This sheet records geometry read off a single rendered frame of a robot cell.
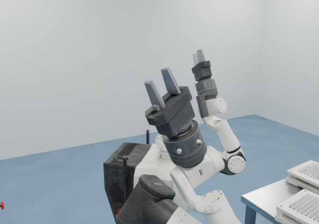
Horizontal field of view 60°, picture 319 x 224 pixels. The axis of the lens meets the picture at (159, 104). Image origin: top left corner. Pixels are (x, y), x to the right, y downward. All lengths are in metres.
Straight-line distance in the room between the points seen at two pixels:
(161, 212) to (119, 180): 0.26
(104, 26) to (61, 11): 0.60
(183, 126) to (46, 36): 3.59
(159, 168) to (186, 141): 0.36
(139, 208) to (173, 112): 0.35
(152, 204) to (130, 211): 0.07
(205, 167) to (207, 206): 0.09
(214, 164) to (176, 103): 0.19
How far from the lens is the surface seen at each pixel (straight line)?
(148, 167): 0.94
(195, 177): 0.66
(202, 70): 1.21
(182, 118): 0.58
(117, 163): 0.98
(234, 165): 1.25
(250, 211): 1.61
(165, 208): 0.81
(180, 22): 4.76
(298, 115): 5.51
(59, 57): 4.11
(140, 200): 0.81
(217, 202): 0.69
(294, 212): 1.41
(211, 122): 1.26
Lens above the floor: 1.68
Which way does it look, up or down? 15 degrees down
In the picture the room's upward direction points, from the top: straight up
